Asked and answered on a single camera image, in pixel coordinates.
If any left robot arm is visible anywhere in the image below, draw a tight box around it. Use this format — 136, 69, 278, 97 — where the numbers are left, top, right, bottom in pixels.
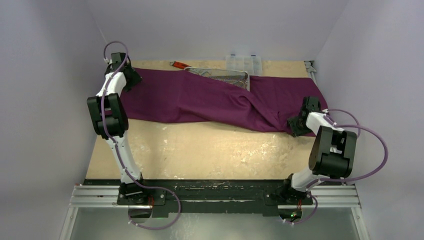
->
86, 52, 149, 205

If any purple cable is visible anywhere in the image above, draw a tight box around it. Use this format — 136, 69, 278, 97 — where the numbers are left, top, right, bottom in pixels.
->
100, 40, 182, 231
283, 108, 389, 226

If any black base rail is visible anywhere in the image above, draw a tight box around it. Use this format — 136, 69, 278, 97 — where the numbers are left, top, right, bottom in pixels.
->
82, 178, 342, 220

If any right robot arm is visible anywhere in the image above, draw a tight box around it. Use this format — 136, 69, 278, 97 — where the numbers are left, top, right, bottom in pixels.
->
280, 96, 358, 204

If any clear plastic compartment box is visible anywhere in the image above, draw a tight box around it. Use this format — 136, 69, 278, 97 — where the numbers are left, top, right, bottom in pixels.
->
225, 54, 263, 76

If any metal wire mesh tray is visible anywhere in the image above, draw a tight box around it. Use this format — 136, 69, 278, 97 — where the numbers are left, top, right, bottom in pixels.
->
183, 66, 250, 91

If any orange handled adjustable wrench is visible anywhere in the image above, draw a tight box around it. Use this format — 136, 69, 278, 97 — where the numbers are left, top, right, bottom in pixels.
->
169, 61, 191, 70

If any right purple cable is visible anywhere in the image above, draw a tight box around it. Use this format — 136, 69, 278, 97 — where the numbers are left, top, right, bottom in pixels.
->
283, 108, 389, 226

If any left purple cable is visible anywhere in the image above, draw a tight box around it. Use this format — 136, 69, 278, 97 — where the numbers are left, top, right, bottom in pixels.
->
100, 40, 182, 231

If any purple cloth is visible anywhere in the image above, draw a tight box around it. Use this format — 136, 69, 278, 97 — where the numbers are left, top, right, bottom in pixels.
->
120, 68, 328, 133

